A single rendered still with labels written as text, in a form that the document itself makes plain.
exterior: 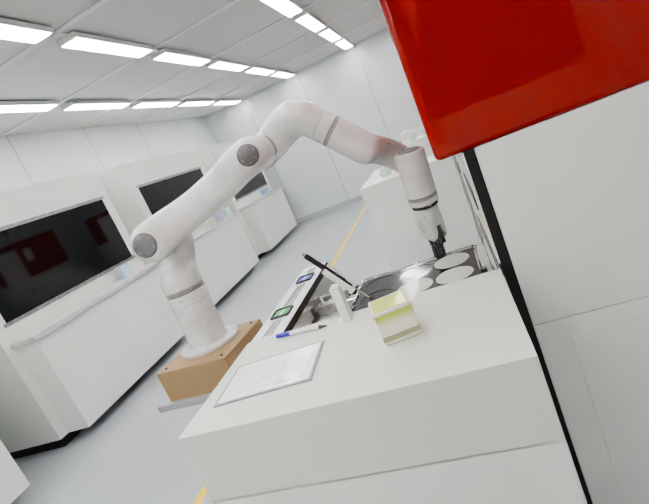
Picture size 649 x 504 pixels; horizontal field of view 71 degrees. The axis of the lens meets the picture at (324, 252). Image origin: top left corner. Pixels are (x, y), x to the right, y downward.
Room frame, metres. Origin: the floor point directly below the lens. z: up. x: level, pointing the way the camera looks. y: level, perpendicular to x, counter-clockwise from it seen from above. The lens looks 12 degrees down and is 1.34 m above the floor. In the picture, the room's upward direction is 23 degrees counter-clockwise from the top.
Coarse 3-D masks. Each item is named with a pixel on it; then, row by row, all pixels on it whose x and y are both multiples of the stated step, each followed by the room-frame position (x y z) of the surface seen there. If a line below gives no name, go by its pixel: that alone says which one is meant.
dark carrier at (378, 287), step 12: (456, 252) 1.28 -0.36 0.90; (468, 252) 1.24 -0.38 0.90; (420, 264) 1.31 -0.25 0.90; (432, 264) 1.27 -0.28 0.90; (468, 264) 1.15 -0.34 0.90; (384, 276) 1.35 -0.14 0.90; (396, 276) 1.30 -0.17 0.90; (408, 276) 1.26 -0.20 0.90; (420, 276) 1.22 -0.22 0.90; (432, 276) 1.18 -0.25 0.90; (468, 276) 1.08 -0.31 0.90; (372, 288) 1.29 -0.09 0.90; (384, 288) 1.24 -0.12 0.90; (396, 288) 1.20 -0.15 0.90; (360, 300) 1.23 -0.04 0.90
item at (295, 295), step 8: (304, 272) 1.56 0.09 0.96; (296, 280) 1.50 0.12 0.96; (312, 280) 1.42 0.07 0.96; (296, 288) 1.41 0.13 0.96; (304, 288) 1.37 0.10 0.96; (288, 296) 1.35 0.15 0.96; (296, 296) 1.33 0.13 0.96; (304, 296) 1.29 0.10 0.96; (280, 304) 1.31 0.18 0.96; (288, 304) 1.29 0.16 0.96; (296, 304) 1.25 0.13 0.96; (272, 312) 1.27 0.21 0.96; (272, 320) 1.20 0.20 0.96; (280, 320) 1.18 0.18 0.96; (288, 320) 1.14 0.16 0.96; (264, 328) 1.16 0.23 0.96; (272, 328) 1.15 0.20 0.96; (280, 328) 1.11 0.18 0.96; (256, 336) 1.13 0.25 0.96; (264, 336) 1.11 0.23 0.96
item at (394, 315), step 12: (384, 300) 0.81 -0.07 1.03; (396, 300) 0.79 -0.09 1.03; (408, 300) 0.77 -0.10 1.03; (372, 312) 0.78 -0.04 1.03; (384, 312) 0.76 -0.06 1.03; (396, 312) 0.76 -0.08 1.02; (408, 312) 0.76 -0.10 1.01; (384, 324) 0.76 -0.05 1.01; (396, 324) 0.76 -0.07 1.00; (408, 324) 0.76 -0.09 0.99; (384, 336) 0.77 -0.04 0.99; (396, 336) 0.76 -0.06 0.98; (408, 336) 0.76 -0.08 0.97
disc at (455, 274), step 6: (450, 270) 1.17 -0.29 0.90; (456, 270) 1.15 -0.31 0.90; (462, 270) 1.13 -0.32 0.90; (468, 270) 1.12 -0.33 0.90; (438, 276) 1.16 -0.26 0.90; (444, 276) 1.14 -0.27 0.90; (450, 276) 1.13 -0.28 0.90; (456, 276) 1.11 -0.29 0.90; (462, 276) 1.09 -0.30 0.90; (438, 282) 1.12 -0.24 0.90; (444, 282) 1.11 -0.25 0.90; (450, 282) 1.09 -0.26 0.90
